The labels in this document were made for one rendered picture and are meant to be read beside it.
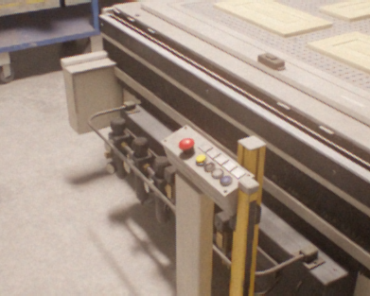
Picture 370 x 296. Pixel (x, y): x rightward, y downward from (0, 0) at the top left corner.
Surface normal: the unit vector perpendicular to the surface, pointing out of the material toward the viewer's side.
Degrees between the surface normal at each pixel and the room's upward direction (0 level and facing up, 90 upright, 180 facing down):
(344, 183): 90
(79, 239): 0
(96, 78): 90
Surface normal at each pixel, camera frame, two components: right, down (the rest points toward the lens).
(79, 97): 0.53, 0.43
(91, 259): 0.00, -0.86
